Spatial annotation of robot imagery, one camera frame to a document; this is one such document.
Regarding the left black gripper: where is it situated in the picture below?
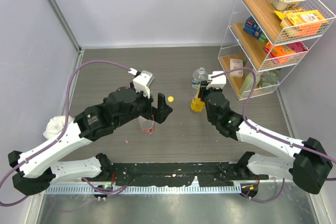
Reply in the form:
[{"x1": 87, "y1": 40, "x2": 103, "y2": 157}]
[{"x1": 115, "y1": 82, "x2": 173, "y2": 128}]

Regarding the yellow juice bottle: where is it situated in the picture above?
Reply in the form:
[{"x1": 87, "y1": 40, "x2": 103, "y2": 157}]
[{"x1": 190, "y1": 94, "x2": 205, "y2": 113}]

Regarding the clear Pocari water bottle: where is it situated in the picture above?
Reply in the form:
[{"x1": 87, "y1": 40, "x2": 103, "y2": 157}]
[{"x1": 191, "y1": 67, "x2": 207, "y2": 96}]

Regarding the red cap clear bottle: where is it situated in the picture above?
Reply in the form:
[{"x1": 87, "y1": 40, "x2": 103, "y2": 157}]
[{"x1": 138, "y1": 116, "x2": 154, "y2": 134}]

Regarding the yellow bottle cap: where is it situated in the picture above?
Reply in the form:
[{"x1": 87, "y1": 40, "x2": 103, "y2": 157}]
[{"x1": 167, "y1": 96, "x2": 174, "y2": 102}]

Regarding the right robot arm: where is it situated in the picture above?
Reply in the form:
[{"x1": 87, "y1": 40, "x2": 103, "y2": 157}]
[{"x1": 197, "y1": 81, "x2": 333, "y2": 195}]

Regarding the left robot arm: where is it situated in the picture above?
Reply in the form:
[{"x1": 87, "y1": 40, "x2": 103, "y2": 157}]
[{"x1": 8, "y1": 87, "x2": 173, "y2": 196}]

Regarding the pale green bottle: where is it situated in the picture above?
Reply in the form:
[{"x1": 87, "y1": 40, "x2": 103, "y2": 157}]
[{"x1": 239, "y1": 72, "x2": 261, "y2": 95}]

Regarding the white pink snack bag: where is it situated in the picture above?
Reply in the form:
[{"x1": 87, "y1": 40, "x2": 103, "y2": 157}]
[{"x1": 229, "y1": 58, "x2": 244, "y2": 78}]

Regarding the clear glass jar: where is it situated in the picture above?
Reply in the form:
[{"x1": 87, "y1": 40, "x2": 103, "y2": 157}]
[{"x1": 260, "y1": 69, "x2": 280, "y2": 88}]

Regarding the blue snack box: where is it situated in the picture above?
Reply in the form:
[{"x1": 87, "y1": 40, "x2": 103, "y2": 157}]
[{"x1": 243, "y1": 16, "x2": 268, "y2": 42}]

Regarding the orange red snack pack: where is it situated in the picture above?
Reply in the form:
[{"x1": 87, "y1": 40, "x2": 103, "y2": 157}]
[{"x1": 264, "y1": 41, "x2": 307, "y2": 63}]

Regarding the white crumpled cloth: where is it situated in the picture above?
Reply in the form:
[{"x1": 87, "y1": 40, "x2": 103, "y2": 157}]
[{"x1": 43, "y1": 115, "x2": 66, "y2": 140}]

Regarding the orange yellow snack box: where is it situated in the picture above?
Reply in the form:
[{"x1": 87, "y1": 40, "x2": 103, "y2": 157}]
[{"x1": 274, "y1": 7, "x2": 329, "y2": 38}]

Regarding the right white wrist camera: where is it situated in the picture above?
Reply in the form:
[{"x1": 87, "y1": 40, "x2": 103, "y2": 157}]
[{"x1": 206, "y1": 71, "x2": 226, "y2": 90}]

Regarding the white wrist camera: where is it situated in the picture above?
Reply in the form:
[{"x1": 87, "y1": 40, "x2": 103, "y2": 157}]
[
  {"x1": 128, "y1": 68, "x2": 155, "y2": 98},
  {"x1": 206, "y1": 71, "x2": 226, "y2": 90}
]

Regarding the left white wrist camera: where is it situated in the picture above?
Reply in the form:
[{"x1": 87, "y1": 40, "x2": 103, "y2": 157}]
[{"x1": 128, "y1": 68, "x2": 155, "y2": 98}]

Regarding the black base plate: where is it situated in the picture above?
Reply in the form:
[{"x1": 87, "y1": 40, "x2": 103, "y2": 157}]
[{"x1": 81, "y1": 162, "x2": 269, "y2": 187}]

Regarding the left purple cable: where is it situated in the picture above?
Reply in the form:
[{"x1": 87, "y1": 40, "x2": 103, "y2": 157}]
[{"x1": 0, "y1": 60, "x2": 131, "y2": 206}]

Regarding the white wire shelf rack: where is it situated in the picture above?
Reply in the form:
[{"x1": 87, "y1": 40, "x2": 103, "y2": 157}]
[{"x1": 218, "y1": 0, "x2": 335, "y2": 100}]

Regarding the white slotted cable duct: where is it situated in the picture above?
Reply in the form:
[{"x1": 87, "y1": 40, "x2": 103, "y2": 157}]
[{"x1": 45, "y1": 183, "x2": 242, "y2": 195}]

